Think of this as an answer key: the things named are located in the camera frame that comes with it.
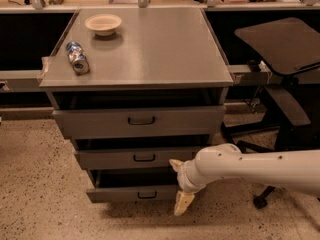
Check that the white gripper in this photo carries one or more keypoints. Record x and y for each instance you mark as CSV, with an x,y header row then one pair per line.
x,y
183,178

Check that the grey bottom drawer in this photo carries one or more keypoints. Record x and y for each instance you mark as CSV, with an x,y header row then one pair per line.
x,y
140,184

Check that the grey drawer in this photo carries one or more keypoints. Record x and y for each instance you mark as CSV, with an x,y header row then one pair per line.
x,y
140,184
140,152
139,117

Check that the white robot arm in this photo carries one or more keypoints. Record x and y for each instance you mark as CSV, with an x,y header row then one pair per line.
x,y
297,171

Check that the grey middle drawer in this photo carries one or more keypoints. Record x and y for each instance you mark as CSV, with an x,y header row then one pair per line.
x,y
140,152

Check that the grey drawer cabinet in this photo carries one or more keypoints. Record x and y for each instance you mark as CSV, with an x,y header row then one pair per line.
x,y
140,59

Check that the grey top drawer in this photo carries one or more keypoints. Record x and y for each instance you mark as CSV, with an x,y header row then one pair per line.
x,y
139,117

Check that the blue and silver can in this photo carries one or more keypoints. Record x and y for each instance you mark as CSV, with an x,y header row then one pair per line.
x,y
77,58

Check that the black office chair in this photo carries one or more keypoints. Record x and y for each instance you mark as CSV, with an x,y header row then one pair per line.
x,y
291,49

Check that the white paper bowl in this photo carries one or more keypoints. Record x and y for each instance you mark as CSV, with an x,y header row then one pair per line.
x,y
103,24

